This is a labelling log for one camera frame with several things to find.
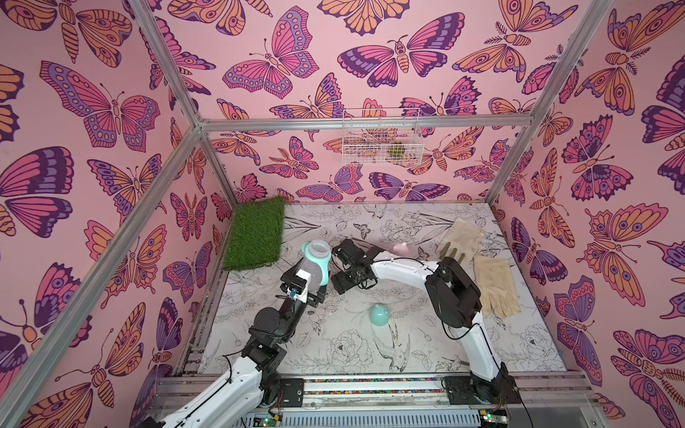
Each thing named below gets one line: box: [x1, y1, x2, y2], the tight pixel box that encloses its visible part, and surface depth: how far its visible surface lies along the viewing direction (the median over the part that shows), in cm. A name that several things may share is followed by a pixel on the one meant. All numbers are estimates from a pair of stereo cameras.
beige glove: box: [473, 255, 520, 318], surface depth 95 cm
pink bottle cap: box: [392, 241, 413, 257], surface depth 85 cm
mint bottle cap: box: [369, 304, 390, 327], surface depth 87 cm
